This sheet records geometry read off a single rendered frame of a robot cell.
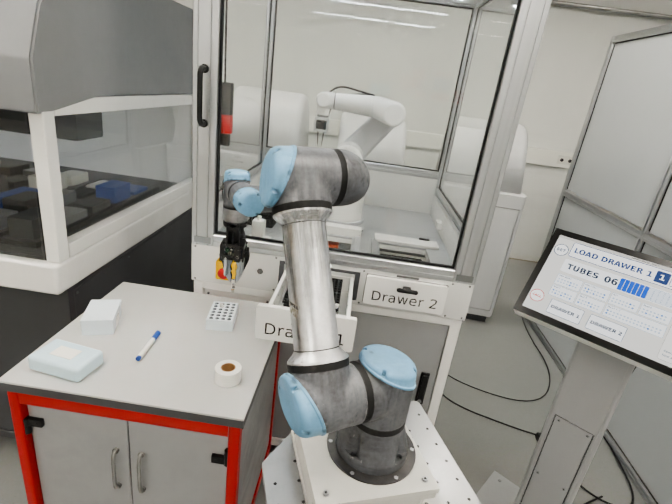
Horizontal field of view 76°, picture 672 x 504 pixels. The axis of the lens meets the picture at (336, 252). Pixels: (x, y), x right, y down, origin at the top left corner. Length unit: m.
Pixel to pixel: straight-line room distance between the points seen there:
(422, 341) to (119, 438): 1.04
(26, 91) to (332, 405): 1.15
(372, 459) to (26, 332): 1.36
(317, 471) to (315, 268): 0.41
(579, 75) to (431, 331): 3.69
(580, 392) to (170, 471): 1.25
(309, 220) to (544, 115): 4.20
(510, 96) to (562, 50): 3.43
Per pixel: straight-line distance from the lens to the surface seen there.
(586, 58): 4.96
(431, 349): 1.71
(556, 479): 1.82
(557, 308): 1.45
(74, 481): 1.55
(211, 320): 1.43
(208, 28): 1.50
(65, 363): 1.30
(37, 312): 1.83
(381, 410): 0.85
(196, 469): 1.34
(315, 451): 0.98
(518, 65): 1.47
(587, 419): 1.66
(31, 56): 1.46
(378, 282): 1.53
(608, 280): 1.49
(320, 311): 0.78
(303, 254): 0.78
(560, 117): 4.91
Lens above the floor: 1.54
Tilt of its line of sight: 21 degrees down
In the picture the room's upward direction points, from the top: 8 degrees clockwise
